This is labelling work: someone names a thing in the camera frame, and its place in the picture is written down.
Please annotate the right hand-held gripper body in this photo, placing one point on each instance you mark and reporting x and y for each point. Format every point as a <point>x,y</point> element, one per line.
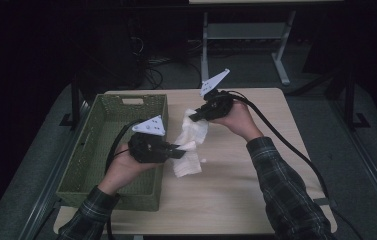
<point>219,105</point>

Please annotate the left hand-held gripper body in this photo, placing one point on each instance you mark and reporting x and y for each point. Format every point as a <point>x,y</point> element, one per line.
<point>147,148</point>

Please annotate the white cloth with brown print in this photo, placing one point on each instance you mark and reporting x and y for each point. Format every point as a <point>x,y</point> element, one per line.
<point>189,166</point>

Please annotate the green woven basket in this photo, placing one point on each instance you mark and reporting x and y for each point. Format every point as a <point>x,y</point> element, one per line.
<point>86,133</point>

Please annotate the person's right hand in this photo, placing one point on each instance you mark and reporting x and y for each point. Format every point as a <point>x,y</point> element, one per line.
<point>241,121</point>

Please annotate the person's left hand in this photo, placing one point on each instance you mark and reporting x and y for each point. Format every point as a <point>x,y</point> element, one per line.
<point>122,170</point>

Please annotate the black metal stand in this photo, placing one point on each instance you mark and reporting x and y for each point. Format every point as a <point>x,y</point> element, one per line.
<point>75,100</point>
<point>349,100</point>

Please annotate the white metal table frame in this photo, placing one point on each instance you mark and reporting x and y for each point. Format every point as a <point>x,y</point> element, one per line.
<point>246,31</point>

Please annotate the aluminium rail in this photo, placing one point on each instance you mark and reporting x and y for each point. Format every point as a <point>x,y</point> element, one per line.
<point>52,173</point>
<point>369,166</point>

